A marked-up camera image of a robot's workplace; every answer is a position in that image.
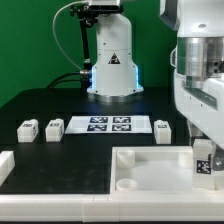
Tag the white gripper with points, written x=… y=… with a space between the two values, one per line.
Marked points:
x=204 y=109

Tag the white square table top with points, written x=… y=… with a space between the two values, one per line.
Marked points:
x=159 y=169

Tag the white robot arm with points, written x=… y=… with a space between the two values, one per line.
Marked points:
x=198 y=61

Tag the white U-shaped obstacle fence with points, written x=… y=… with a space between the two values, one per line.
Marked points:
x=114 y=207

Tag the white sheet with AprilTags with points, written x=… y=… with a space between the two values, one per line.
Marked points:
x=109 y=124

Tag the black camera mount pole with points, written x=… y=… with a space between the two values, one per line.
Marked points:
x=87 y=19

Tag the grey camera on pole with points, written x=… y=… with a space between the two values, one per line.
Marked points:
x=104 y=4

